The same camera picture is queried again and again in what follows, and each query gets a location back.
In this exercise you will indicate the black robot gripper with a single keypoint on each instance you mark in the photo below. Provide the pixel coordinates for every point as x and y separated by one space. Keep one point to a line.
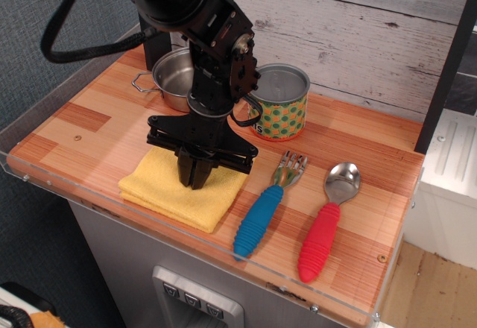
207 136

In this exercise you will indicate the yellow cloth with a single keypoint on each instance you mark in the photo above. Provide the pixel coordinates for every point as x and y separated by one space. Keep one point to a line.
155 185

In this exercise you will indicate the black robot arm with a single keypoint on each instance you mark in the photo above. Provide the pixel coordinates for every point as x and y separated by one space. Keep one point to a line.
221 48

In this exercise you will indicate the stainless steel pot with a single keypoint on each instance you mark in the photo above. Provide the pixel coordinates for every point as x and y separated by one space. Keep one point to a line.
172 75

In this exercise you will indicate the patterned green orange can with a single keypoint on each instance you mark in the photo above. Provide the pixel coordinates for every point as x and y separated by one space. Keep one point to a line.
283 94

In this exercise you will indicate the silver dispenser button panel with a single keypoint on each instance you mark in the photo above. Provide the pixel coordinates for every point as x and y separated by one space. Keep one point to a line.
186 303

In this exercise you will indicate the grey toy fridge cabinet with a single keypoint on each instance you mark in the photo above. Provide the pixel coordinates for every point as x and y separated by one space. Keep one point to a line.
126 255

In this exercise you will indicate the clear acrylic table guard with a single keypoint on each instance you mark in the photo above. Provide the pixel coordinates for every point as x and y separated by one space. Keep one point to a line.
369 95

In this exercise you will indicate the orange object bottom corner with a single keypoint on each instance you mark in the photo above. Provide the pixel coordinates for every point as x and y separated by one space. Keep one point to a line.
46 320

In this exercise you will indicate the blue handled fork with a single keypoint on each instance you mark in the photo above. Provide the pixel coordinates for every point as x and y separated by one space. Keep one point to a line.
255 224

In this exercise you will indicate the black vertical post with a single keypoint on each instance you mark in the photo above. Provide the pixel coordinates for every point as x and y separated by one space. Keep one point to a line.
156 46

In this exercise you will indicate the red handled spoon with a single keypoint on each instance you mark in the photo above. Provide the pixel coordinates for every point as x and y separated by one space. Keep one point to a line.
341 185

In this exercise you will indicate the black right frame post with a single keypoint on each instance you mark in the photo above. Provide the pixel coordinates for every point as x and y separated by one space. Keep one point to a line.
447 76

